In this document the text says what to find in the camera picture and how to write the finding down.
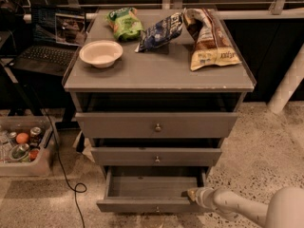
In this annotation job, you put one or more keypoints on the grey drawer cabinet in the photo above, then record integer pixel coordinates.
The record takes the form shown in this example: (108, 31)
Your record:
(158, 81)

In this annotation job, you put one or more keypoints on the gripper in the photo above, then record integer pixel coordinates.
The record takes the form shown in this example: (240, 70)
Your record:
(201, 196)

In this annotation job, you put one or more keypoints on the red round fruit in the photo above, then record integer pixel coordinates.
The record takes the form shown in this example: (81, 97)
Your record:
(33, 154)

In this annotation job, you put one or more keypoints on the green chip bag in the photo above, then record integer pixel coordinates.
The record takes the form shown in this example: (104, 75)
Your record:
(125, 24)

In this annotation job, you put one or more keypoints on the blue chip bag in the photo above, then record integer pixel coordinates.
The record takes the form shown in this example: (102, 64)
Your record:
(161, 33)

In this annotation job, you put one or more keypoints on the brown and cream chip bag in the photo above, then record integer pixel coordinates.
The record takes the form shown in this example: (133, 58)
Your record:
(212, 46)

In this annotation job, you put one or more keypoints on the clear plastic storage bin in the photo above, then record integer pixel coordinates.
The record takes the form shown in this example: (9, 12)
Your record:
(10, 127)

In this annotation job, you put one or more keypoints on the orange fruit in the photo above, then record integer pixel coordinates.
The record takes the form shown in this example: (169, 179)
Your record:
(22, 138)

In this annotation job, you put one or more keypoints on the black laptop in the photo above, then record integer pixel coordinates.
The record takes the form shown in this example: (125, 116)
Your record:
(57, 32)

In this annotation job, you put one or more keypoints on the green tin can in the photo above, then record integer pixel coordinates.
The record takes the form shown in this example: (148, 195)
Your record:
(18, 152)

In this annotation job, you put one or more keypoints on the white bowl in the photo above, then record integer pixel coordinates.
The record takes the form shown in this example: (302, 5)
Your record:
(101, 54)

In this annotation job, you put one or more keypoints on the grey bottom drawer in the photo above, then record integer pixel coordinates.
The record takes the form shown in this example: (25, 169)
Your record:
(147, 189)

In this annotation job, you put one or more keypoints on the grey top drawer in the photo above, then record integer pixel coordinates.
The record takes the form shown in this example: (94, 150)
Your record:
(158, 125)

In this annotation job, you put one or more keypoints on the grey drawer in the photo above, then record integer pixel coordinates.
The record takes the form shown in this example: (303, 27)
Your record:
(153, 156)
(147, 189)
(158, 125)

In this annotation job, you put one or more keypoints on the dark soda can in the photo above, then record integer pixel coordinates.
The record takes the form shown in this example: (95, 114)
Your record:
(35, 134)

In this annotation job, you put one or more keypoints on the white diagonal post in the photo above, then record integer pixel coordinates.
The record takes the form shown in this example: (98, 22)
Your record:
(290, 82)

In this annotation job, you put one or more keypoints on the grey middle drawer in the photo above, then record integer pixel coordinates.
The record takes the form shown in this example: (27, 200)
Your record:
(153, 156)

